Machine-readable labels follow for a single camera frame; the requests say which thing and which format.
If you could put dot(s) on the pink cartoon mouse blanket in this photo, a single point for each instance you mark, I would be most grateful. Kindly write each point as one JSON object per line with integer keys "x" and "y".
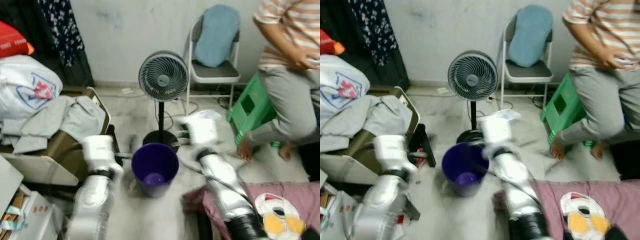
{"x": 295, "y": 200}
{"x": 615, "y": 197}

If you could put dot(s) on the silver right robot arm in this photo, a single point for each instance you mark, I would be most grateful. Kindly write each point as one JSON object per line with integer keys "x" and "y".
{"x": 227, "y": 190}
{"x": 517, "y": 190}

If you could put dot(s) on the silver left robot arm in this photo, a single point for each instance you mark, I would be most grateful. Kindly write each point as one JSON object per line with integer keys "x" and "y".
{"x": 382, "y": 205}
{"x": 92, "y": 205}

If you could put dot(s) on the purple plastic bin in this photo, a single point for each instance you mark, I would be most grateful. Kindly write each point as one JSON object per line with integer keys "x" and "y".
{"x": 462, "y": 160}
{"x": 155, "y": 160}

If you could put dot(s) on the grey clothes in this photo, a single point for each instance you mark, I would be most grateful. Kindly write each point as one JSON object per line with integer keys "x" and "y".
{"x": 385, "y": 112}
{"x": 65, "y": 117}

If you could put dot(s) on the grey standing fan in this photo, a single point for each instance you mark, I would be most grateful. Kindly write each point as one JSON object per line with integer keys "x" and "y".
{"x": 163, "y": 76}
{"x": 472, "y": 75}

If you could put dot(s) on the green plastic stool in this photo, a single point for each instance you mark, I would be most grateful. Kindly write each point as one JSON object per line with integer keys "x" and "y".
{"x": 247, "y": 107}
{"x": 557, "y": 107}

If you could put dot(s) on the white folding chair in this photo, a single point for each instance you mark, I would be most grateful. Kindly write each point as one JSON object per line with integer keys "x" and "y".
{"x": 527, "y": 72}
{"x": 215, "y": 72}

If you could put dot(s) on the beige open box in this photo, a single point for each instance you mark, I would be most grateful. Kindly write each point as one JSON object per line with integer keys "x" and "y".
{"x": 45, "y": 165}
{"x": 350, "y": 160}

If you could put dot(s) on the blue cushion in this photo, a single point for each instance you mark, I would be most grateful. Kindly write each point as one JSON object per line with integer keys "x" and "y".
{"x": 531, "y": 35}
{"x": 217, "y": 35}

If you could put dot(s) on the white bag with logo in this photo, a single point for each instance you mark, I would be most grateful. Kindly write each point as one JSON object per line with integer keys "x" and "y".
{"x": 25, "y": 85}
{"x": 340, "y": 92}

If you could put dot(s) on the person in striped shirt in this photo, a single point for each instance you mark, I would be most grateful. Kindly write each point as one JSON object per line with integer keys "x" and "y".
{"x": 600, "y": 100}
{"x": 285, "y": 100}

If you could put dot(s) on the white storage box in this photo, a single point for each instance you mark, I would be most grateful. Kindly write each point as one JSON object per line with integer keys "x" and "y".
{"x": 35, "y": 215}
{"x": 340, "y": 215}

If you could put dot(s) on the black suitcase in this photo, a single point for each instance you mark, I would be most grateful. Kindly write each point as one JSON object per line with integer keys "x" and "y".
{"x": 311, "y": 162}
{"x": 627, "y": 160}

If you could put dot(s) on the dark floral cloth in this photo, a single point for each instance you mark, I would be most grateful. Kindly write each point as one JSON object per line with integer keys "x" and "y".
{"x": 62, "y": 35}
{"x": 375, "y": 35}

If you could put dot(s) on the red bag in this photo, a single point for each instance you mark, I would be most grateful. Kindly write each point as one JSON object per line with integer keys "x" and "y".
{"x": 330, "y": 45}
{"x": 12, "y": 42}

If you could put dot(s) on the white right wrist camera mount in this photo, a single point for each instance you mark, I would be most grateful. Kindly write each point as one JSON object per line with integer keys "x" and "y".
{"x": 201, "y": 131}
{"x": 497, "y": 130}

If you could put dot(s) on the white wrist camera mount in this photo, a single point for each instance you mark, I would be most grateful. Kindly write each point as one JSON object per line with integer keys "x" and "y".
{"x": 392, "y": 152}
{"x": 497, "y": 130}
{"x": 201, "y": 131}
{"x": 99, "y": 152}

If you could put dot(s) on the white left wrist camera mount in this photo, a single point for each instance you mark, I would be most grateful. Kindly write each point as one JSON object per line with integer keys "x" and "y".
{"x": 99, "y": 152}
{"x": 392, "y": 152}

